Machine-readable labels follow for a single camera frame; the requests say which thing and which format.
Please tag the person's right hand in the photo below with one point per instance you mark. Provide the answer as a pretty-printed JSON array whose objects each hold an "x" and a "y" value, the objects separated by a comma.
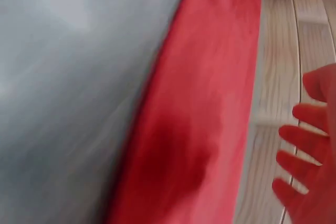
[{"x": 324, "y": 171}]

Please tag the red cloth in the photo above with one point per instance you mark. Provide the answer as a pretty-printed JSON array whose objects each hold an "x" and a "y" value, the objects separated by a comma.
[{"x": 199, "y": 98}]

